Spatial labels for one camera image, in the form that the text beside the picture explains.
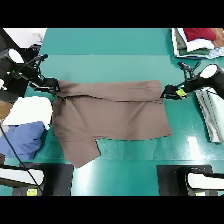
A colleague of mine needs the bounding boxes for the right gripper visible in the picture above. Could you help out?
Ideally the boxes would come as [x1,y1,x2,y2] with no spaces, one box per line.
[160,84,190,101]

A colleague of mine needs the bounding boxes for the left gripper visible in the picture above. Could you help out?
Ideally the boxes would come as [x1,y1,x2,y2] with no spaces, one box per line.
[30,77,61,94]

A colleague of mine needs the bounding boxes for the brown T-shirt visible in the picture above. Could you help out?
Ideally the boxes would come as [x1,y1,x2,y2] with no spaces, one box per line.
[51,79,174,169]

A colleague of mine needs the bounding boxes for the white garment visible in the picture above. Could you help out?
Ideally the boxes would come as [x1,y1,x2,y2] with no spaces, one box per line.
[2,96,54,131]
[185,38,216,53]

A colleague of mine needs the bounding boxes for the dark green garment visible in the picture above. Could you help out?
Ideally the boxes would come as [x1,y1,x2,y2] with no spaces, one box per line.
[178,48,210,57]

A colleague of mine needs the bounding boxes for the pale striped garment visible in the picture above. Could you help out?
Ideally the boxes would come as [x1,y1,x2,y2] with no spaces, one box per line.
[195,89,224,145]

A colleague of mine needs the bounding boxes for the orange-brown garment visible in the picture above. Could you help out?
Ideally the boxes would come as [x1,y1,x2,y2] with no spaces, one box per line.
[0,99,15,122]

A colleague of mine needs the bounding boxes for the beige garment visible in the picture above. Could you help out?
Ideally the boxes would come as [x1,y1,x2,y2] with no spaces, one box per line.
[171,28,188,59]

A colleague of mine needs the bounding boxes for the pale blue garment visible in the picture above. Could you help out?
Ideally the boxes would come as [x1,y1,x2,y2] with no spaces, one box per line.
[206,46,224,61]

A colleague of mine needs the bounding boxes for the orange garment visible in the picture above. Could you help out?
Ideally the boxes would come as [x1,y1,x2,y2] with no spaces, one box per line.
[212,28,224,48]

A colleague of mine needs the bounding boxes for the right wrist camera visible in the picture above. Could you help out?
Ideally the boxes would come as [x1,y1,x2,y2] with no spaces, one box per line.
[177,60,202,82]

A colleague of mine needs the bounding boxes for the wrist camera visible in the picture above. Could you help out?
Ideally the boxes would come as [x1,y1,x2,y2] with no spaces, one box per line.
[177,60,202,82]
[32,53,50,74]

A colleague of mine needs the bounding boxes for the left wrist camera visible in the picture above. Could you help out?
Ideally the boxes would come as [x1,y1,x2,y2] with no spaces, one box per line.
[32,53,50,74]

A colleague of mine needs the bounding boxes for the black cable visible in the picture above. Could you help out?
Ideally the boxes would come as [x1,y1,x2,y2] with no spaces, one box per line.
[0,121,45,197]

